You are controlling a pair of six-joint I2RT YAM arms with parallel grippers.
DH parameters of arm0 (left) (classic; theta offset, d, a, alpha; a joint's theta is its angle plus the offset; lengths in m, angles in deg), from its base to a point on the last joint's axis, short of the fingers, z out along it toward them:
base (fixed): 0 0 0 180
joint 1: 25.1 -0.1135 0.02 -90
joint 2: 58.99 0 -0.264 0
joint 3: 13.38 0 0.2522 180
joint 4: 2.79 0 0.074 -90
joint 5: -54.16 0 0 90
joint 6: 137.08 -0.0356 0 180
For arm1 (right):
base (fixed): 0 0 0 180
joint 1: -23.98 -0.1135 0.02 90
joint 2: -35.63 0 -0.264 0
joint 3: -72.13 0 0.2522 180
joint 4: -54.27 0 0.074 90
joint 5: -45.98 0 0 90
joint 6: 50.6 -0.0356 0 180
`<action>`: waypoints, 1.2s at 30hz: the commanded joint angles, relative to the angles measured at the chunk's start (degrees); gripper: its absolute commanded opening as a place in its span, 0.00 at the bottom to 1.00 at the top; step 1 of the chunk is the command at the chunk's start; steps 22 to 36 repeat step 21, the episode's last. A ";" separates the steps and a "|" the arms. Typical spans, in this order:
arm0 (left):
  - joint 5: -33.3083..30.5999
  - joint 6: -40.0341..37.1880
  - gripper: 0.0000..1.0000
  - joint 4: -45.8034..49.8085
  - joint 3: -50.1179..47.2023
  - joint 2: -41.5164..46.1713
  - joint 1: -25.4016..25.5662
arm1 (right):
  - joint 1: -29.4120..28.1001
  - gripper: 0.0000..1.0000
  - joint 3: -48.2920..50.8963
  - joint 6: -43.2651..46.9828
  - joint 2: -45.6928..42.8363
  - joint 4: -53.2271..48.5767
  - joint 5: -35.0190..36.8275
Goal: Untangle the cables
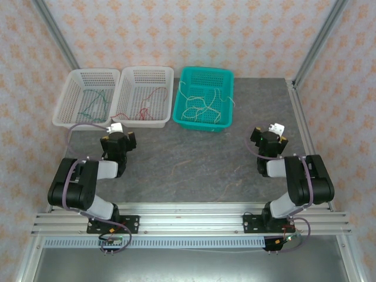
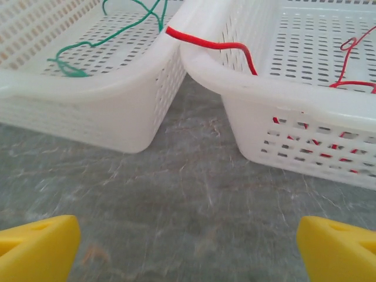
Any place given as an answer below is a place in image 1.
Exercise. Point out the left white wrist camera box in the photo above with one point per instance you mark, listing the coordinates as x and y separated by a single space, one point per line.
115 128

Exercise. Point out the left controller board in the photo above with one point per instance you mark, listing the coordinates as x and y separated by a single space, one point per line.
113 241

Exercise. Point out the right controller board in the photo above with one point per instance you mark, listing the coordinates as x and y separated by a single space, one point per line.
289 238

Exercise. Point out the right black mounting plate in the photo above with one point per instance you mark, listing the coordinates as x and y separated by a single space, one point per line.
252 223

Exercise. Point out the controller board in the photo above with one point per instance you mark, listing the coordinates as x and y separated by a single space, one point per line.
289 238
113 241

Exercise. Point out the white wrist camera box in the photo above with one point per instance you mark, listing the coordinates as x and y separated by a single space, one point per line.
276 129
115 128

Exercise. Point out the teal perforated plastic basket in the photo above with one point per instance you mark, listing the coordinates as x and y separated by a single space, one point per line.
199 77

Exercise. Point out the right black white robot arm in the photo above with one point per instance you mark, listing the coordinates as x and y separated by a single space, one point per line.
311 185

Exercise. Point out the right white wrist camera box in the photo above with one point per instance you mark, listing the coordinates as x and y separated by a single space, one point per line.
276 129

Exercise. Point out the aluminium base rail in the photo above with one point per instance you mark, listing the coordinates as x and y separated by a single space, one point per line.
191 218

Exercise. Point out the aluminium table side rail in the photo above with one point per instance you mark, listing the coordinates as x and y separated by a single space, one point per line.
305 141

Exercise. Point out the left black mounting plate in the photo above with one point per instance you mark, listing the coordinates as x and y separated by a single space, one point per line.
129 224

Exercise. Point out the aluminium frame post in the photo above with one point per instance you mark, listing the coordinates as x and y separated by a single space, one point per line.
55 35
320 41

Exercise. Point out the white perforated plastic basket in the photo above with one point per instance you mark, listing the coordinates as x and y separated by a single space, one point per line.
138 82
73 97

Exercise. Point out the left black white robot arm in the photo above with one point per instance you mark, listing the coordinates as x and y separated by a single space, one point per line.
73 188

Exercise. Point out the black mounting plate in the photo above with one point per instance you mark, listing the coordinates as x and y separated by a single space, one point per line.
252 223
129 224

